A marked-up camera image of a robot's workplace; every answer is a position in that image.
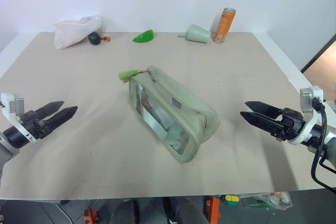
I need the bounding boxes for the dark green toy ball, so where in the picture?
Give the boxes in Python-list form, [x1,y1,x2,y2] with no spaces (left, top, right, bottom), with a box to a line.
[87,31,102,46]

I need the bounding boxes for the bright green plastic bowl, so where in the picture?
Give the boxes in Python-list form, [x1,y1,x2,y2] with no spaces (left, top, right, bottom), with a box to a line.
[132,29,155,44]

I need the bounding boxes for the orange clamp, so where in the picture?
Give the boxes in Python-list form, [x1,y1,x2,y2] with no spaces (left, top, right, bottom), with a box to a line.
[82,207,100,224]
[205,196,222,224]

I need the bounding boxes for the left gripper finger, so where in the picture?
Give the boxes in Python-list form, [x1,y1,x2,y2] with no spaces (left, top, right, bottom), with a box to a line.
[45,105,79,134]
[35,100,65,121]

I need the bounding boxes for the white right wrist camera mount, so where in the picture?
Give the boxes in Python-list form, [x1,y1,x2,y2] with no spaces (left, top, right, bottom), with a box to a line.
[287,86,327,146]

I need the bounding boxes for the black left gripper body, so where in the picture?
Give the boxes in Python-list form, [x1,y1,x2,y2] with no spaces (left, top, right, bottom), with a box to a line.
[18,110,56,141]

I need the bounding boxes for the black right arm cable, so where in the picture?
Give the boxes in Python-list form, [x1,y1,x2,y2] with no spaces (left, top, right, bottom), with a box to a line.
[310,97,336,191]

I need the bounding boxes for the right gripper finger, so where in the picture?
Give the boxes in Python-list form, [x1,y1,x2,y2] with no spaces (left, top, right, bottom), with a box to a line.
[244,100,284,120]
[239,111,286,137]

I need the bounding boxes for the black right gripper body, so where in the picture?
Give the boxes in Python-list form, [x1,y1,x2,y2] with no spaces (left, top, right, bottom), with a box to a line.
[275,107,307,143]

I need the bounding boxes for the clear plastic bag of toys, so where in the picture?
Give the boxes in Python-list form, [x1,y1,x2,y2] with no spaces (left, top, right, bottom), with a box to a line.
[239,190,293,211]

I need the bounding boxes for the green yellow toy block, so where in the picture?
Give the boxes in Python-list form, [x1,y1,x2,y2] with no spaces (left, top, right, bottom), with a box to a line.
[219,194,240,207]

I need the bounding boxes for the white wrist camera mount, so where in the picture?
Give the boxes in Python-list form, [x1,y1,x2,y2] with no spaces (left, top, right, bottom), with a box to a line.
[287,86,327,146]
[0,92,37,145]

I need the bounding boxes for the orange drink can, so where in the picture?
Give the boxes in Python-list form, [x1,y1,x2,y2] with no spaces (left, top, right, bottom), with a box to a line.
[211,7,237,44]

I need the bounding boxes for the beige table mat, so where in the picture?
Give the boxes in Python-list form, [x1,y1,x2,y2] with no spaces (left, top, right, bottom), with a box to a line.
[0,31,326,200]

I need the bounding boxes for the green zipper pull tag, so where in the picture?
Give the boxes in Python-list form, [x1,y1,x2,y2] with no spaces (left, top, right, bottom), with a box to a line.
[118,68,151,84]

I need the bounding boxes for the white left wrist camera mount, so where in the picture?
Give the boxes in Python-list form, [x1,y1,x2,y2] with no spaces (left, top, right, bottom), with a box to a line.
[0,92,37,145]

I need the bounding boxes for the green toiletry pouch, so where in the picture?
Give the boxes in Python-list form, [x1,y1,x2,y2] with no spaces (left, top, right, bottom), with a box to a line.
[128,65,222,165]

